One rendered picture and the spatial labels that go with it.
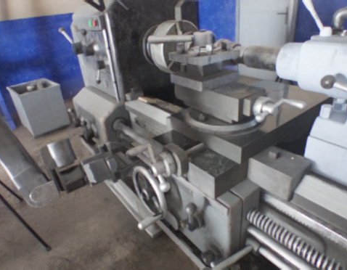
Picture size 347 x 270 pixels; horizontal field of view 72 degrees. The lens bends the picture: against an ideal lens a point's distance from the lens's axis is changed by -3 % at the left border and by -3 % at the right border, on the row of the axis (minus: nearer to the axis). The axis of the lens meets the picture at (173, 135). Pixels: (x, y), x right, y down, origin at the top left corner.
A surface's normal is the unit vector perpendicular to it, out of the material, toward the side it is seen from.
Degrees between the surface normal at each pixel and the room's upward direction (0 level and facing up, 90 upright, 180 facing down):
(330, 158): 90
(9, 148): 64
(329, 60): 86
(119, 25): 90
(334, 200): 36
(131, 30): 90
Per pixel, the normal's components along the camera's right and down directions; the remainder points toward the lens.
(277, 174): -0.80, 0.34
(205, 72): 0.58, 0.34
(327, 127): -0.74, -0.11
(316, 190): -0.54, -0.51
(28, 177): 0.45, -0.07
